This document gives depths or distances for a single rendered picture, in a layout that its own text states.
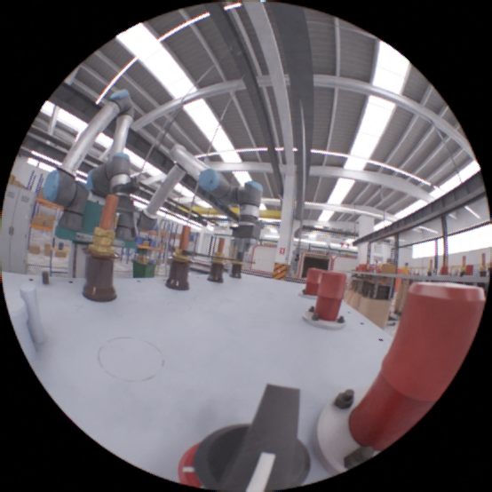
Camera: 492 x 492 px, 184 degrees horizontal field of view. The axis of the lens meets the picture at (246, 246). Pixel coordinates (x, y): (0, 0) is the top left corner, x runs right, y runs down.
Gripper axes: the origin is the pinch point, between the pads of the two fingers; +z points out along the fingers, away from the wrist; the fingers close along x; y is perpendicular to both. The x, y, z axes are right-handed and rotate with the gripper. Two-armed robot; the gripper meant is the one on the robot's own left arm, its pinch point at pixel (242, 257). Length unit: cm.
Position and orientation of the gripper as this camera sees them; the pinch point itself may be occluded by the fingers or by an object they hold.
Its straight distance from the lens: 65.0
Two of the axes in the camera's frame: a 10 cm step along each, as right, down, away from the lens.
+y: -7.1, -1.7, -6.8
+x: 6.8, 0.6, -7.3
